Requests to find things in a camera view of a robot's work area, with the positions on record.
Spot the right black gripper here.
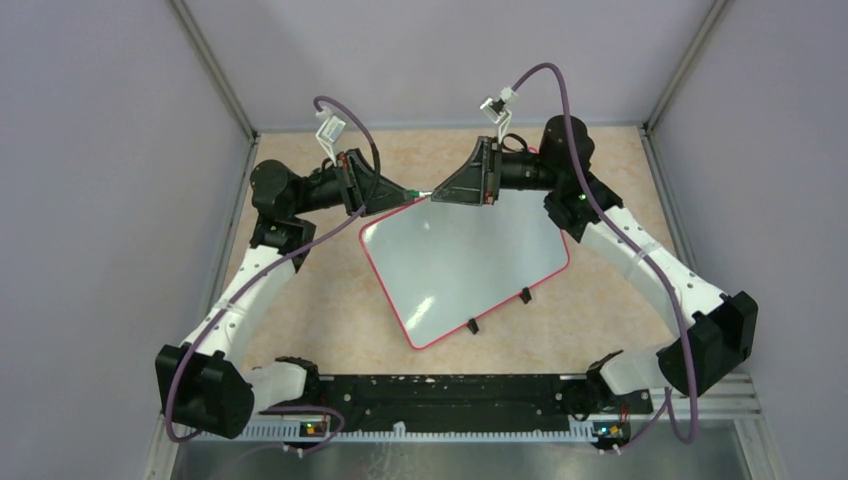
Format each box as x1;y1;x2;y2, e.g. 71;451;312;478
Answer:
430;138;560;208

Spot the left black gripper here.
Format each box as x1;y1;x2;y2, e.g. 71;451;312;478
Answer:
291;148;415;218

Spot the white board with red frame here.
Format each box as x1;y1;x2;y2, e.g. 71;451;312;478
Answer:
359;190;570;350

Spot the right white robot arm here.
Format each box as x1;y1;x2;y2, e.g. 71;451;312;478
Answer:
431;115;759;412

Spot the black whiteboard clip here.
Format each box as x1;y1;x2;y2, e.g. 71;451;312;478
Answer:
466;318;480;335
519;287;533;304

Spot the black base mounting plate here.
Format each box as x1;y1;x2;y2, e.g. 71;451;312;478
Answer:
285;374;654;435

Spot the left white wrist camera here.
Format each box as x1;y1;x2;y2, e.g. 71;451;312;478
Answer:
315;108;347;162

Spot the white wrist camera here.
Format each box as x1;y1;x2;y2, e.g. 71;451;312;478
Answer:
479;86;518;144
315;108;347;162

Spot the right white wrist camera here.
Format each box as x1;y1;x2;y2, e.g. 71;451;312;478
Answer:
479;86;518;144

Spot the white cable duct rail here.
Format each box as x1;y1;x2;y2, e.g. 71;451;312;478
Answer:
235;420;598;443

